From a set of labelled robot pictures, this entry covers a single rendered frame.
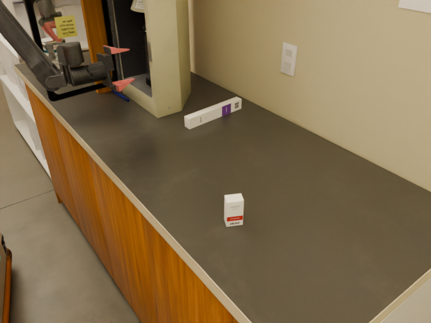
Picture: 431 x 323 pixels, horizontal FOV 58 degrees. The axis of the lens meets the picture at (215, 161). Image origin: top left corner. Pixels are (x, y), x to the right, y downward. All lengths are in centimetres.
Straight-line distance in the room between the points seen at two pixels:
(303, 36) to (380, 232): 73
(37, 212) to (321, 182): 199
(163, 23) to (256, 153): 56
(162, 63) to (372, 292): 102
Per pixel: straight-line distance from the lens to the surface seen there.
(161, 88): 151
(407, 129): 129
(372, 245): 104
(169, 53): 149
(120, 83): 136
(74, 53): 126
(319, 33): 141
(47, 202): 282
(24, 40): 127
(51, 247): 247
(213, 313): 106
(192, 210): 106
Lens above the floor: 162
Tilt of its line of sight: 33 degrees down
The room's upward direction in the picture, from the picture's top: straight up
